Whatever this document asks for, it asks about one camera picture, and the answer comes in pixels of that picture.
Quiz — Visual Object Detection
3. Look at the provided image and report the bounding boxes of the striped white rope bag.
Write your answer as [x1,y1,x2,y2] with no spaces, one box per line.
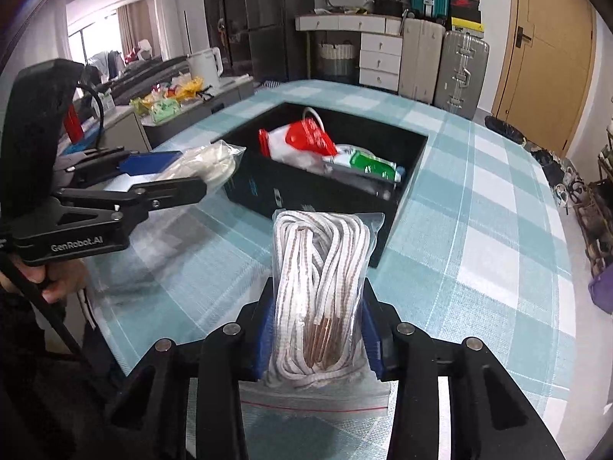
[240,210,391,419]

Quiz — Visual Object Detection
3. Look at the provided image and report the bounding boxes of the cream rope bag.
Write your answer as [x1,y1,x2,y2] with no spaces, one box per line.
[102,139,246,192]

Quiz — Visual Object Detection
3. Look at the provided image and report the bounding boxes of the red white balloon bag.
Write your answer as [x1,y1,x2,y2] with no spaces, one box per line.
[258,117,338,169]

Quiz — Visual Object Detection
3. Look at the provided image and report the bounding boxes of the green white medicine bag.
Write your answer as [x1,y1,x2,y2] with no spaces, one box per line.
[330,145,404,183]

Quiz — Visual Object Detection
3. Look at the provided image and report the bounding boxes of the white medicine sachet bag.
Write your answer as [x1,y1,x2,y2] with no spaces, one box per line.
[324,165,396,200]

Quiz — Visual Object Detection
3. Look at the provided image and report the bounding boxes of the person's left hand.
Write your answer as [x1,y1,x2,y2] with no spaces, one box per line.
[10,255,89,303]

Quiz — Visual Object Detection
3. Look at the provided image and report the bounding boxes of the grey low cabinet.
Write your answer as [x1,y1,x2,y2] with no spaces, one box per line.
[100,75,254,152]

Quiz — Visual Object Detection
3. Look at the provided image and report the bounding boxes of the white electric kettle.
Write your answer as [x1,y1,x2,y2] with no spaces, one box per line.
[187,47,225,88]

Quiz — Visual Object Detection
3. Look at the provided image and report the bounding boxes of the black cardboard box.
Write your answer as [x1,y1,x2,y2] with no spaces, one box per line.
[220,102,427,268]

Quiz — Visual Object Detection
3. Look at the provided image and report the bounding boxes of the teal checkered tablecloth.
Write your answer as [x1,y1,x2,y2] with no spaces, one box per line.
[86,80,575,459]

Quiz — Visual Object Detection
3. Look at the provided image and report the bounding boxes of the dark grey refrigerator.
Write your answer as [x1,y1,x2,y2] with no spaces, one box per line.
[245,0,315,82]

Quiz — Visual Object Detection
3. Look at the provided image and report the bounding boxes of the woven laundry basket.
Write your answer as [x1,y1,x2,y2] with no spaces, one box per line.
[317,43,356,83]

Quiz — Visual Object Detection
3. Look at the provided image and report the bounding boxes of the purple bag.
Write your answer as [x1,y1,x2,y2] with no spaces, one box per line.
[588,265,613,315]

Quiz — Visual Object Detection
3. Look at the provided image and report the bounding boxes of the black trash bin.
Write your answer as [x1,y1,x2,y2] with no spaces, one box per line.
[484,115,526,145]

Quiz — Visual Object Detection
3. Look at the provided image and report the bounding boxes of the wooden shoe rack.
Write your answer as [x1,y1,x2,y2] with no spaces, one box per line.
[571,123,613,279]

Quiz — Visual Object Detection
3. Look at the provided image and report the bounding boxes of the white drawer desk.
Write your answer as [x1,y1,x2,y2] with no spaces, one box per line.
[295,13,403,92]

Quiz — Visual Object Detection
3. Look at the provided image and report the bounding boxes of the silver suitcase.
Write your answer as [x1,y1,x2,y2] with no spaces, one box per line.
[433,30,489,120]

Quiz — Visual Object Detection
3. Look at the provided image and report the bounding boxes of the beige suitcase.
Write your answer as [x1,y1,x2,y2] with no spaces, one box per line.
[398,19,446,105]

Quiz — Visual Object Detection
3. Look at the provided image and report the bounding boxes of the wooden door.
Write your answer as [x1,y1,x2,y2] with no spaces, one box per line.
[492,0,595,156]

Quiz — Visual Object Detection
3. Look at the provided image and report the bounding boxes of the stacked shoe boxes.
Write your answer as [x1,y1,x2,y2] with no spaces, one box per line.
[449,0,484,39]

